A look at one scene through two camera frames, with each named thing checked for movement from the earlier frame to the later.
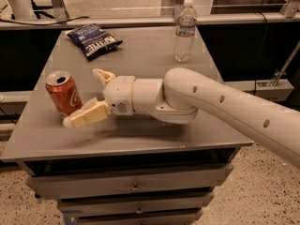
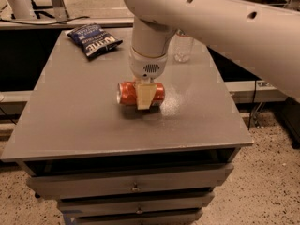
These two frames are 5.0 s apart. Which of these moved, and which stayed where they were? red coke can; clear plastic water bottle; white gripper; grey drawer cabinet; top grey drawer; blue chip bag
Moved: white gripper; red coke can
Stayed: top grey drawer; blue chip bag; clear plastic water bottle; grey drawer cabinet
